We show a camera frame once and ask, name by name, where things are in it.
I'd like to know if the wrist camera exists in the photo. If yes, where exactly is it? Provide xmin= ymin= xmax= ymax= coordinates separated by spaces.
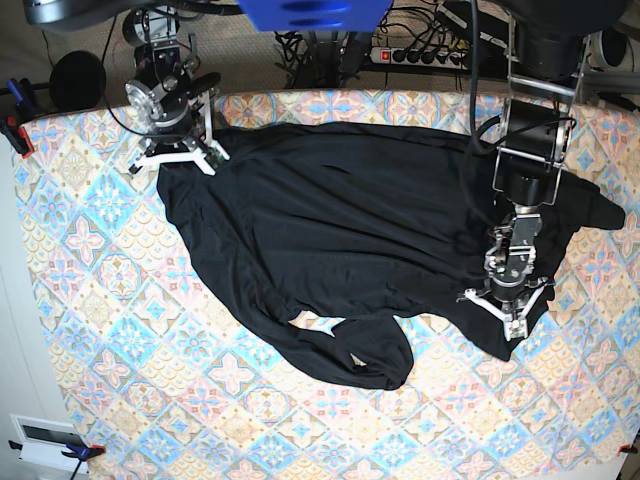
xmin=205 ymin=147 xmax=230 ymax=174
xmin=504 ymin=319 xmax=529 ymax=341

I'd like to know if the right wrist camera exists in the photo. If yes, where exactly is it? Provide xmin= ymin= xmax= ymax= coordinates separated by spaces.
xmin=205 ymin=147 xmax=230 ymax=174

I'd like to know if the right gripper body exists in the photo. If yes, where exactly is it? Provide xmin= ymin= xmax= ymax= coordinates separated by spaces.
xmin=128 ymin=92 xmax=225 ymax=175

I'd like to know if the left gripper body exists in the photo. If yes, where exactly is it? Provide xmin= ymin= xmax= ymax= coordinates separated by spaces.
xmin=456 ymin=277 xmax=554 ymax=327

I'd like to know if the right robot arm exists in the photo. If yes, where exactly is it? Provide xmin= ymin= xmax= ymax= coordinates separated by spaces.
xmin=23 ymin=1 xmax=243 ymax=176

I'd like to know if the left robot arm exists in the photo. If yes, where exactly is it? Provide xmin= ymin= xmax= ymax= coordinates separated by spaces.
xmin=464 ymin=1 xmax=627 ymax=341

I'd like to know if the black t-shirt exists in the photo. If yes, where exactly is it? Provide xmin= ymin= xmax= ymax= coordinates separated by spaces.
xmin=156 ymin=121 xmax=627 ymax=391

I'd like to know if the upper left table clamp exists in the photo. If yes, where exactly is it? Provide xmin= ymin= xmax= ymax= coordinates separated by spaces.
xmin=1 ymin=78 xmax=35 ymax=158

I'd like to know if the lower right table clamp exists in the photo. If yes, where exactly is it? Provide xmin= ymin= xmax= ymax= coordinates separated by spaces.
xmin=618 ymin=444 xmax=639 ymax=455

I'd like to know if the white wall outlet box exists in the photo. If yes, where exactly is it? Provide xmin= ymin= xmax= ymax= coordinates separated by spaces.
xmin=10 ymin=414 xmax=83 ymax=474

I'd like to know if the black round stool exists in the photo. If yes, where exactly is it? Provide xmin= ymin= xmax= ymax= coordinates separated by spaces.
xmin=49 ymin=50 xmax=106 ymax=113

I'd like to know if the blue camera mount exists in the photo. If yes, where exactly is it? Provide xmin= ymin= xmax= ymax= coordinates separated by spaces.
xmin=238 ymin=0 xmax=392 ymax=32

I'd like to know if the white power strip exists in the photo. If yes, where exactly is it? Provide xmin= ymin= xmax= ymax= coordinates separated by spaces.
xmin=369 ymin=47 xmax=467 ymax=70

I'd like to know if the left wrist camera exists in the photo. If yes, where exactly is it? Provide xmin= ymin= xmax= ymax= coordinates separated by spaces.
xmin=504 ymin=319 xmax=529 ymax=341

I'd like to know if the lower left table clamp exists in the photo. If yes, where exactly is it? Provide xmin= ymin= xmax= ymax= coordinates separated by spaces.
xmin=7 ymin=439 xmax=106 ymax=480

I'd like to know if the table clamp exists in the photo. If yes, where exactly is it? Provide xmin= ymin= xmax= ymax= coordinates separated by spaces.
xmin=618 ymin=444 xmax=639 ymax=455
xmin=1 ymin=78 xmax=35 ymax=158
xmin=7 ymin=439 xmax=106 ymax=480

